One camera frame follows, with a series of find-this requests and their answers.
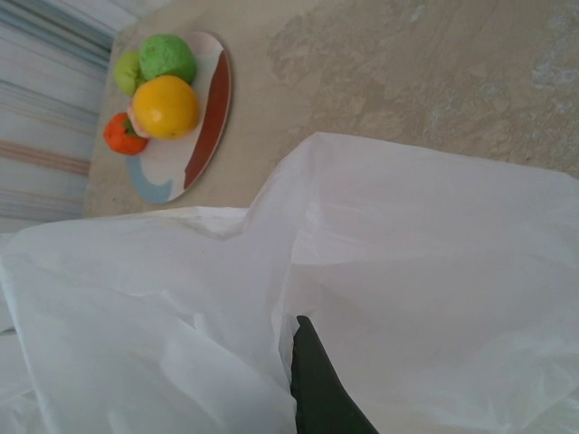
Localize large bright green fruit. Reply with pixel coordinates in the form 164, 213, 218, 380
138, 33, 199, 86

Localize round multicolour plate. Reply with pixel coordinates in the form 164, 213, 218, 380
126, 31, 233, 205

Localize red-orange persimmon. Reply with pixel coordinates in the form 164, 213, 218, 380
103, 112, 149, 157

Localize small yellow-green fruit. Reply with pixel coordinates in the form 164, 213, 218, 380
114, 49, 148, 97

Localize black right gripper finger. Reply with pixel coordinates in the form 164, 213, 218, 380
289, 315, 379, 434

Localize white plastic bag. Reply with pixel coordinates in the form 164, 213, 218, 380
0, 130, 579, 434

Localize yellow orange fruit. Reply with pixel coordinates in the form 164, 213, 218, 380
131, 75, 201, 140

